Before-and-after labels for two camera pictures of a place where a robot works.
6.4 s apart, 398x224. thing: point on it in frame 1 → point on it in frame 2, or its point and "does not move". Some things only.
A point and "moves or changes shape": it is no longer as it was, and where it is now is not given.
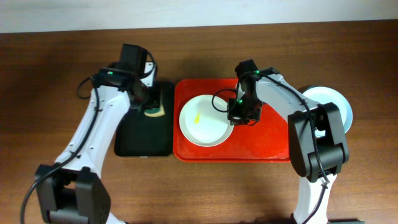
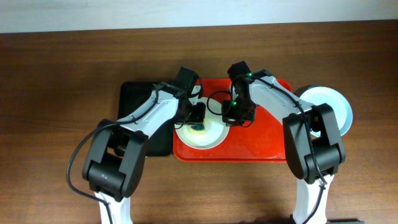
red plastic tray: (267, 140) does not move
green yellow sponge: (155, 112) moves or changes shape
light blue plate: (325, 94) does not move
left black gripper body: (152, 98) → (195, 114)
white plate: (204, 120) moves or changes shape
